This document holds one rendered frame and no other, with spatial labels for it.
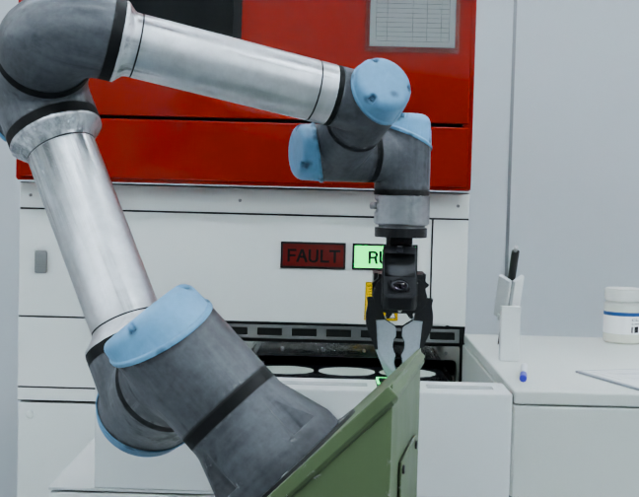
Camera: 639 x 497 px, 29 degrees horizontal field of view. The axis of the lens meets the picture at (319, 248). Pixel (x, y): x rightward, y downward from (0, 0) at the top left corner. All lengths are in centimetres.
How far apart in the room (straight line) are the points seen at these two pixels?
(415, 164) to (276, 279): 67
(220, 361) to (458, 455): 50
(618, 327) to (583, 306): 161
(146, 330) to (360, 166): 47
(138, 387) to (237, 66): 40
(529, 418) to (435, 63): 78
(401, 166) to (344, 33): 61
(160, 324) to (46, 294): 106
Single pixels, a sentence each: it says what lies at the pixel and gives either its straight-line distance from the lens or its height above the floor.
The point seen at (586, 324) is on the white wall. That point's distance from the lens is 383.
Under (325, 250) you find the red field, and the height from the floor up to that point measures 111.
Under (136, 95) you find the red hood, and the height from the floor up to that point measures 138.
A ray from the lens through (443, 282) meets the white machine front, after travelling 226.
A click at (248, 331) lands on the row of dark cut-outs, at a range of 226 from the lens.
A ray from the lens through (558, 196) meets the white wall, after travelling 379.
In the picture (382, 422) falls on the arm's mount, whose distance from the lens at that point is 117.
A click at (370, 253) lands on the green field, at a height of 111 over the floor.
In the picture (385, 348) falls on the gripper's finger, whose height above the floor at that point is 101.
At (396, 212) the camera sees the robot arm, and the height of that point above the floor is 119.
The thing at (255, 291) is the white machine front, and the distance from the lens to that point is 225.
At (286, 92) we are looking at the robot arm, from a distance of 148.
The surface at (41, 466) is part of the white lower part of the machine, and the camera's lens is 236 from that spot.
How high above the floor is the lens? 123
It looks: 3 degrees down
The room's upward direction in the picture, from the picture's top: 1 degrees clockwise
